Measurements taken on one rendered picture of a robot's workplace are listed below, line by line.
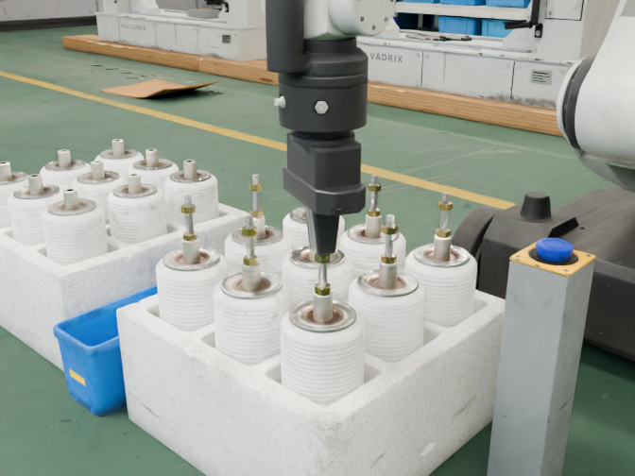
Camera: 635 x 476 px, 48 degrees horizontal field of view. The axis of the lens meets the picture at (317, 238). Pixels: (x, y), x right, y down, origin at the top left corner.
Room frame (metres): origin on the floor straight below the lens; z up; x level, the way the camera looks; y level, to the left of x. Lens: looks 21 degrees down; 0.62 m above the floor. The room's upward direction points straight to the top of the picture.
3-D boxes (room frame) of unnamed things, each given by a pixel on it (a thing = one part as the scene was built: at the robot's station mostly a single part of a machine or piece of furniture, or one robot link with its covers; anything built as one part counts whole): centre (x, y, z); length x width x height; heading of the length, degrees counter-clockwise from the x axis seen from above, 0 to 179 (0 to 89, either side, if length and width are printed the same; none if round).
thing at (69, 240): (1.08, 0.39, 0.16); 0.10 x 0.10 x 0.18
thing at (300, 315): (0.71, -0.01, 0.25); 0.08 x 0.08 x 0.01
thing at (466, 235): (1.22, -0.31, 0.10); 0.20 x 0.05 x 0.20; 135
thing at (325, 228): (0.70, -0.01, 0.36); 0.03 x 0.02 x 0.06; 114
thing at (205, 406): (0.88, 0.00, 0.09); 0.39 x 0.39 x 0.18; 47
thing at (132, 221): (1.17, 0.31, 0.16); 0.10 x 0.10 x 0.18
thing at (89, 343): (1.01, 0.26, 0.06); 0.30 x 0.11 x 0.12; 138
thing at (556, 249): (0.73, -0.26, 0.32); 0.04 x 0.04 x 0.02
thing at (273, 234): (0.96, 0.09, 0.25); 0.08 x 0.08 x 0.01
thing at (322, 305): (0.71, -0.01, 0.26); 0.02 x 0.02 x 0.03
